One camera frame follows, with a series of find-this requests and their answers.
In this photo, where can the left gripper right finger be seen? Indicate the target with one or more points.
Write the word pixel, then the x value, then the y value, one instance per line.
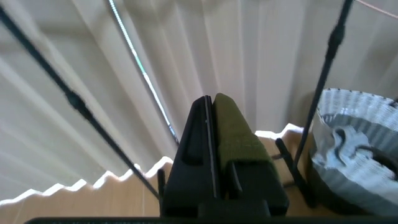
pixel 261 189

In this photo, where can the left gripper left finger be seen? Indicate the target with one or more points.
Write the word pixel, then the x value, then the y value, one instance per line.
pixel 186 180

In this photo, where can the green printed shirt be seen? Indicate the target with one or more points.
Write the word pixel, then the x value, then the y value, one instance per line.
pixel 236 133

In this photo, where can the white laundry basket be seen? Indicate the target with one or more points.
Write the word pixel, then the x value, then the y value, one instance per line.
pixel 351 102

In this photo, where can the black clothes rack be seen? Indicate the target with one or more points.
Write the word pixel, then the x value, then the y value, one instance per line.
pixel 76 101

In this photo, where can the pale grey garment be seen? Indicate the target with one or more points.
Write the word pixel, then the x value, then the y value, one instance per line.
pixel 339 152

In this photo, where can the beige curtain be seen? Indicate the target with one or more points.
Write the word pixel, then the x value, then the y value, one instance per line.
pixel 217 46

